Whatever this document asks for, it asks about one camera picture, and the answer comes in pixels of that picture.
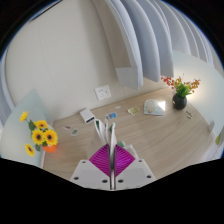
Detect orange and green plant sprig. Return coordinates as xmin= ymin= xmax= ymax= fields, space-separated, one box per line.
xmin=161 ymin=75 xmax=202 ymax=99

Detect small white box device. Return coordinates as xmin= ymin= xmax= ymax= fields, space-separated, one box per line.
xmin=79 ymin=107 xmax=96 ymax=125

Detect frosted glass desk partition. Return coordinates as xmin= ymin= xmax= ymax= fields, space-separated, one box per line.
xmin=171 ymin=49 xmax=224 ymax=162
xmin=0 ymin=88 xmax=55 ymax=168

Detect orange round vase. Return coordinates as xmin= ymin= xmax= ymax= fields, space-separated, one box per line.
xmin=42 ymin=143 xmax=59 ymax=154

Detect glossy white booklet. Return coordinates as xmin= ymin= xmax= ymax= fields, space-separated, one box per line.
xmin=143 ymin=98 xmax=167 ymax=117

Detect beige towel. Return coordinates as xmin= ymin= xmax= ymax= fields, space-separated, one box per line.
xmin=93 ymin=118 xmax=139 ymax=191

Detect grey white vertical blinds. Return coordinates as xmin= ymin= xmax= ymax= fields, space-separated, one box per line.
xmin=93 ymin=0 xmax=218 ymax=92

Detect small blue card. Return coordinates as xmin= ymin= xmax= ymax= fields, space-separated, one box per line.
xmin=105 ymin=112 xmax=119 ymax=121

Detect white wall socket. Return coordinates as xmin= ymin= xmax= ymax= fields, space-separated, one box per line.
xmin=94 ymin=84 xmax=113 ymax=102

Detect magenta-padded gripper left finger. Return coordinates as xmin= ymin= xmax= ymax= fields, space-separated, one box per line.
xmin=70 ymin=143 xmax=113 ymax=191

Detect small white partition clip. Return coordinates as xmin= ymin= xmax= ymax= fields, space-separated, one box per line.
xmin=208 ymin=120 xmax=216 ymax=133

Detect black round vase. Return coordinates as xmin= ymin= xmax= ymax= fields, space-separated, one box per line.
xmin=172 ymin=92 xmax=188 ymax=111

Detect small yellow sticker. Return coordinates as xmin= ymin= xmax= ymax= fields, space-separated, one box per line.
xmin=127 ymin=106 xmax=142 ymax=117

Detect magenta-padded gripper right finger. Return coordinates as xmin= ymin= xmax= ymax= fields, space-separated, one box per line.
xmin=113 ymin=143 xmax=157 ymax=191

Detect yellow sunflower bunch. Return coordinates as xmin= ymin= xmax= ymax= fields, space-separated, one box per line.
xmin=19 ymin=111 xmax=60 ymax=158

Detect white curtain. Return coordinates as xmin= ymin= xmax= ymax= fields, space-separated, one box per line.
xmin=0 ymin=49 xmax=16 ymax=118

